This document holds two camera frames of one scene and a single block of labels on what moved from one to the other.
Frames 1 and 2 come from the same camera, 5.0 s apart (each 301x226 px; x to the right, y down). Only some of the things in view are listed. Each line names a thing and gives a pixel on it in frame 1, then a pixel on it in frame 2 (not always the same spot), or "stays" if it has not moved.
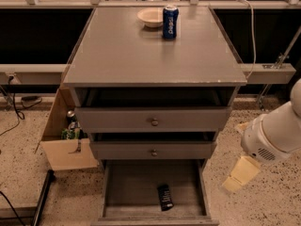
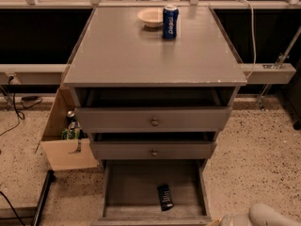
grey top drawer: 153,119 stays
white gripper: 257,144 to 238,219
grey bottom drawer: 131,195 stays
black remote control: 166,198 stays
